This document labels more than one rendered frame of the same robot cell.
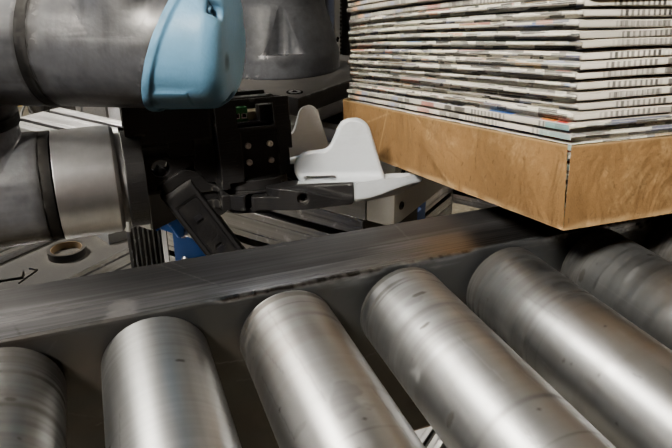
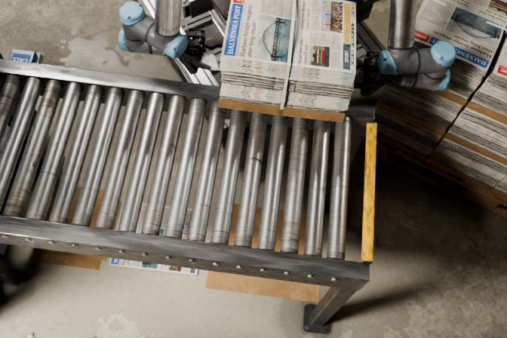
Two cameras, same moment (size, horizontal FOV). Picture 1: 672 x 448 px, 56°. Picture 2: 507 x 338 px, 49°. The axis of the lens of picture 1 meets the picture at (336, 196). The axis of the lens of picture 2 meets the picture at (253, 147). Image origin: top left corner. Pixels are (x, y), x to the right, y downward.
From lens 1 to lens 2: 1.51 m
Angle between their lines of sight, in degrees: 44
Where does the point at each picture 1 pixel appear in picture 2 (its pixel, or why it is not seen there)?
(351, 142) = (212, 59)
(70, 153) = not seen: hidden behind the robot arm
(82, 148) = not seen: hidden behind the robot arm
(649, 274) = (235, 117)
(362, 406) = (173, 121)
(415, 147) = not seen: hidden behind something
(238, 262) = (174, 84)
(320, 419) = (168, 119)
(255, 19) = not seen: outside the picture
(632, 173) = (231, 103)
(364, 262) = (193, 93)
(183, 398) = (155, 109)
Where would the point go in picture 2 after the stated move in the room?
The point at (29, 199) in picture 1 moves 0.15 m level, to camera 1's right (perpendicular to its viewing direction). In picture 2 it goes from (147, 50) to (188, 69)
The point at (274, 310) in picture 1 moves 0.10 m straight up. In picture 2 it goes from (173, 99) to (170, 81)
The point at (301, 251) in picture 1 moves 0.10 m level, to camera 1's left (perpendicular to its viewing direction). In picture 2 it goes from (185, 86) to (158, 72)
